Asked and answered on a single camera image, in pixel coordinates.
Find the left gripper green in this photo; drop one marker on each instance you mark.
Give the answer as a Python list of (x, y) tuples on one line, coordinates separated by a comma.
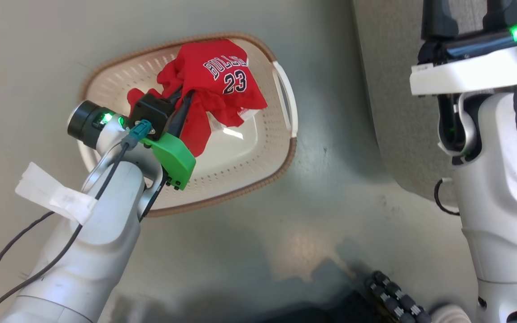
[(173, 157)]

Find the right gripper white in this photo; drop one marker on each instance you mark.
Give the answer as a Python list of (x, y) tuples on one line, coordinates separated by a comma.
[(469, 67)]

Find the red Bulls jersey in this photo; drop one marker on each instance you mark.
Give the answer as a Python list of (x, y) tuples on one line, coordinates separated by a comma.
[(213, 80)]

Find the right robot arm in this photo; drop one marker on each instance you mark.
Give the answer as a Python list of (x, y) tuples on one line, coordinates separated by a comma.
[(501, 202)]

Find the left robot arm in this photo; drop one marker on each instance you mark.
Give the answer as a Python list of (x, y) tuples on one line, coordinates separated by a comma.
[(92, 242)]

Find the dark robot base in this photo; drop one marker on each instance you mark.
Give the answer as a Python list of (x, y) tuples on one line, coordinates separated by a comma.
[(330, 312)]

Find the grey fabric sofa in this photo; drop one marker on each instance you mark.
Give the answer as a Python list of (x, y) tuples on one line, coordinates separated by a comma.
[(397, 112)]

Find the left wrist teal connector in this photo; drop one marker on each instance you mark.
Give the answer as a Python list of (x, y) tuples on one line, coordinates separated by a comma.
[(138, 132)]

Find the white garment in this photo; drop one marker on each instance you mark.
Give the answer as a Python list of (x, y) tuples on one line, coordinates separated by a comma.
[(234, 128)]

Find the cream laundry basket brown rim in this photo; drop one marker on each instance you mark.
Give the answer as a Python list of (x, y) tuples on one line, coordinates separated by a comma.
[(240, 161)]

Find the white tape label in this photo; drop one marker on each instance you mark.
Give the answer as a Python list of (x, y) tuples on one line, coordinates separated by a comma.
[(54, 193)]

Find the black omni wheel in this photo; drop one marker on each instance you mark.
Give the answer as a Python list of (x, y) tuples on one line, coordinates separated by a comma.
[(395, 298)]

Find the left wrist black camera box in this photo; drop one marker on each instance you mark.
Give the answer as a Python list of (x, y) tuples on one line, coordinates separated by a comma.
[(153, 112)]

